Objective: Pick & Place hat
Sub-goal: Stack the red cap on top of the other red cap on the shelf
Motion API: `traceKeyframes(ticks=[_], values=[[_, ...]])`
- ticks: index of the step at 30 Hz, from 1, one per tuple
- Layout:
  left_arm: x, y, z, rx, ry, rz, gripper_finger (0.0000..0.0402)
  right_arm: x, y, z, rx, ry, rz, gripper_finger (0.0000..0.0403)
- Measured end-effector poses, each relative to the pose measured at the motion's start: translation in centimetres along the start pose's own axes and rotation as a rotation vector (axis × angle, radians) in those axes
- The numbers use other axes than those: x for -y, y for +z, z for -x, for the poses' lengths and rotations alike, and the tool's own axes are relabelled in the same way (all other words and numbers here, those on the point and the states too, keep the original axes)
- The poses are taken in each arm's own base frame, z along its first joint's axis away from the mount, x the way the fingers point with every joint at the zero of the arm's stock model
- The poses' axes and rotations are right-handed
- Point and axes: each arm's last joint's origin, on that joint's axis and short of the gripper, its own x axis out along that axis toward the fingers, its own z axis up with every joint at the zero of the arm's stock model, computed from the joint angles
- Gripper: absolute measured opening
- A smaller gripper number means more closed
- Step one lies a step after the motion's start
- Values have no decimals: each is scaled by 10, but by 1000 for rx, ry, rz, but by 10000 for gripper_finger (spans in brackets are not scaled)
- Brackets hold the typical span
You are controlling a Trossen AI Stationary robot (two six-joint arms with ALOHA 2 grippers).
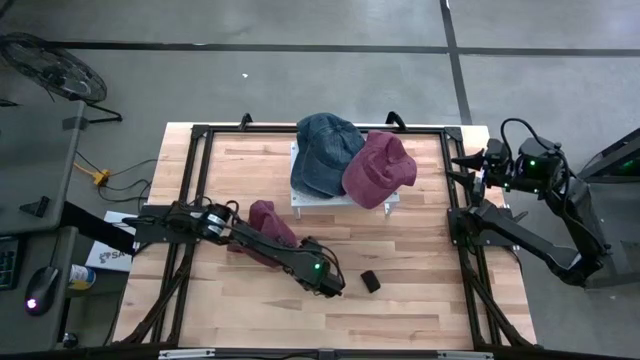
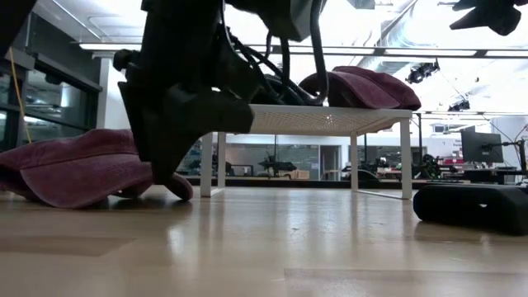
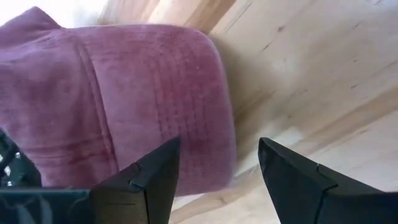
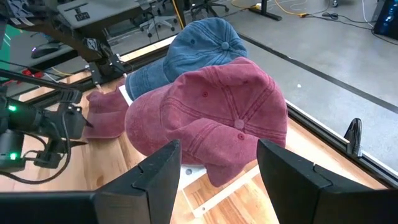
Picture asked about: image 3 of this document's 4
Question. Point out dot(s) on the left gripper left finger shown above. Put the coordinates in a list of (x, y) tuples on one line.
[(140, 199)]

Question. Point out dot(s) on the maroon baseball cap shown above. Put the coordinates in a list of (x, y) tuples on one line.
[(124, 93)]

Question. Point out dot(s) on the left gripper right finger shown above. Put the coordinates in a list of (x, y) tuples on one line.
[(304, 199)]

